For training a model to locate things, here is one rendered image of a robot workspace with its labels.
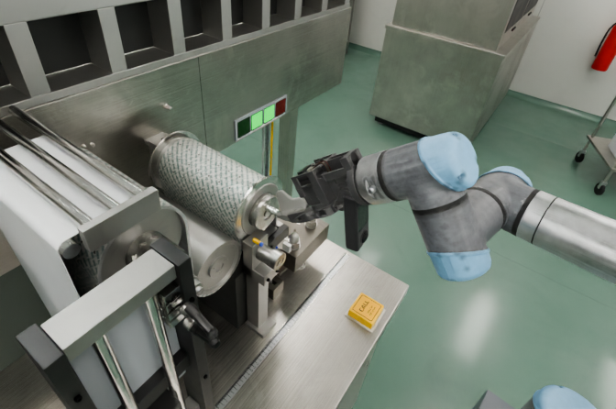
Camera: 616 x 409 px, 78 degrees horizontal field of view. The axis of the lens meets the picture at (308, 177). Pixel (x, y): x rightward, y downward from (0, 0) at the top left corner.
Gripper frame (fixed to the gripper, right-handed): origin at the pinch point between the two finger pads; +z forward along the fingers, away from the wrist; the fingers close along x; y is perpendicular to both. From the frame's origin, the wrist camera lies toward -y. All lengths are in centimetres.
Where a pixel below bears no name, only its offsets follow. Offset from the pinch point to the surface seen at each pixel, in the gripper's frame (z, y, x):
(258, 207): 5.7, 2.9, 2.0
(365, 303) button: 12.8, -37.3, -17.4
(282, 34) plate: 23, 36, -49
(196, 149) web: 18.8, 18.4, -0.9
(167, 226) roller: 3.2, 10.0, 20.2
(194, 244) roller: 13.1, 3.0, 13.5
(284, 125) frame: 70, 10, -78
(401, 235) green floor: 89, -94, -145
